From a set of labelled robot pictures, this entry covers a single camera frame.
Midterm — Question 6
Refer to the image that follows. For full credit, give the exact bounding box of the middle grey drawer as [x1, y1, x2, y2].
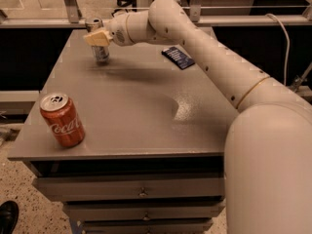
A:
[63, 200, 224, 221]

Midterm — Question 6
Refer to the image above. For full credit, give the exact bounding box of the dark blue snack packet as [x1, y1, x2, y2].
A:
[161, 47, 195, 70]

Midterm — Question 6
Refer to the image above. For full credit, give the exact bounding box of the metal railing frame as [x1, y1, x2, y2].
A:
[0, 0, 312, 28]

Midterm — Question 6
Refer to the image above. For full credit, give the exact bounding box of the silver blue Red Bull can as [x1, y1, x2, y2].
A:
[85, 17, 109, 63]

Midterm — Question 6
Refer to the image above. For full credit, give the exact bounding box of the black shoe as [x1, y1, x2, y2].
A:
[0, 201, 20, 234]

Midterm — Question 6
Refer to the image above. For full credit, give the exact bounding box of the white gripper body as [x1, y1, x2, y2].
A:
[105, 14, 134, 46]

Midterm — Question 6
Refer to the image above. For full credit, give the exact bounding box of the bottom grey drawer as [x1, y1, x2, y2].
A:
[83, 218, 213, 234]

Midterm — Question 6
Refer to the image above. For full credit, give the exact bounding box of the grey drawer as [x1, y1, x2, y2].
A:
[83, 218, 213, 234]
[63, 200, 224, 221]
[33, 174, 224, 202]

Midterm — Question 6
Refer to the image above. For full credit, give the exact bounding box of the white cable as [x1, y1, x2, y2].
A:
[265, 13, 291, 87]

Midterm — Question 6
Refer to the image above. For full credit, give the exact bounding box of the red Coca-Cola can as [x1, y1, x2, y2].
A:
[40, 93, 85, 147]

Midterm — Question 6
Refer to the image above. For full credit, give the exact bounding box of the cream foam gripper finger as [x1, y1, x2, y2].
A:
[84, 27, 113, 47]

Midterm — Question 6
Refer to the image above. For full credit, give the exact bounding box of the top grey drawer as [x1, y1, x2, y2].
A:
[33, 174, 224, 202]

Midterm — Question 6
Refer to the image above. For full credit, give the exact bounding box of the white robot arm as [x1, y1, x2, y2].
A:
[85, 0, 312, 234]

